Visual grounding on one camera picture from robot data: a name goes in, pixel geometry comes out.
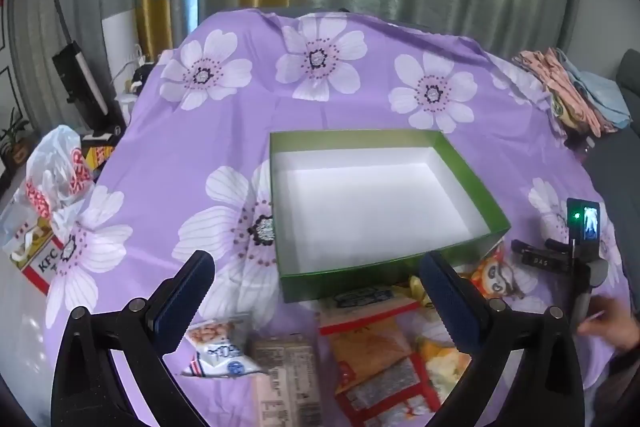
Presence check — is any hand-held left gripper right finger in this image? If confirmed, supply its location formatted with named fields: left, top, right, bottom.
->
left=419, top=251, right=586, bottom=427

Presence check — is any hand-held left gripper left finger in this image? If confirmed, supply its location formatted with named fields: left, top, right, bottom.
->
left=50, top=249, right=217, bottom=427

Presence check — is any orange cartoon snack packet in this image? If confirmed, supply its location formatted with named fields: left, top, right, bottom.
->
left=467, top=252, right=538, bottom=303

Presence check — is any white blue snack packet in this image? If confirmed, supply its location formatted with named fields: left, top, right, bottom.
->
left=180, top=314, right=271, bottom=380

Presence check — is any beige blue-label snack packet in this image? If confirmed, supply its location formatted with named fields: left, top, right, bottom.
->
left=317, top=284, right=421, bottom=325

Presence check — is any large orange snack packet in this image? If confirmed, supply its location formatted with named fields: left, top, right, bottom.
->
left=320, top=299, right=441, bottom=415

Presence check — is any pink brown snack packet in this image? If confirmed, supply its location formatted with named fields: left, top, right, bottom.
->
left=249, top=333, right=326, bottom=427

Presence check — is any green cardboard box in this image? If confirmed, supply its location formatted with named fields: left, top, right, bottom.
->
left=269, top=129, right=512, bottom=304

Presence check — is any person's right forearm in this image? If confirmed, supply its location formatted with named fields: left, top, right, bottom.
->
left=592, top=347, right=640, bottom=423

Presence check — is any person's right hand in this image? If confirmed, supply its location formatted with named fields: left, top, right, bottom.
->
left=575, top=294, right=640, bottom=353

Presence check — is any grey sofa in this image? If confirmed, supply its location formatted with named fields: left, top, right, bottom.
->
left=582, top=49, right=640, bottom=308

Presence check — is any red white paper bag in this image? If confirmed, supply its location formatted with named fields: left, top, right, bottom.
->
left=10, top=207, right=68, bottom=295

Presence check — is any yellow red carton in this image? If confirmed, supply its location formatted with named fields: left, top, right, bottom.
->
left=82, top=142, right=117, bottom=174

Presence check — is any white red plastic bag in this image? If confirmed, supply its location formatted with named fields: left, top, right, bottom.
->
left=0, top=124, right=96, bottom=258

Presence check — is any pile of folded clothes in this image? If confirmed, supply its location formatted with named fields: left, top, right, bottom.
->
left=512, top=47, right=631, bottom=138

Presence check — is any purple floral cloth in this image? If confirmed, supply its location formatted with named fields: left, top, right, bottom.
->
left=42, top=9, right=631, bottom=427

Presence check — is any potted plant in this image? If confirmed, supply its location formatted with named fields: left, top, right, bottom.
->
left=0, top=107, right=31, bottom=168

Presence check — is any black upright vacuum cleaner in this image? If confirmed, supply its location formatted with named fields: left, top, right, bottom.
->
left=32, top=0, right=126, bottom=140

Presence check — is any white box appliance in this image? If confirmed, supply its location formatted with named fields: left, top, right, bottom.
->
left=101, top=11, right=146, bottom=72

